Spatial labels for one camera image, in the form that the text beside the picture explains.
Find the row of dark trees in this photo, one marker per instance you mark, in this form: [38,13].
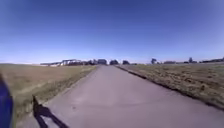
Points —
[101,62]

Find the grey paved path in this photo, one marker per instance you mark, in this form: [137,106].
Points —
[116,96]

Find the small dark tree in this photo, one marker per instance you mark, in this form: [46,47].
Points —
[190,60]
[153,61]

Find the white building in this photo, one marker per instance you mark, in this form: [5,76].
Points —
[68,62]

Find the dry grass field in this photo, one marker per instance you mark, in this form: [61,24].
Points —
[186,75]
[36,76]

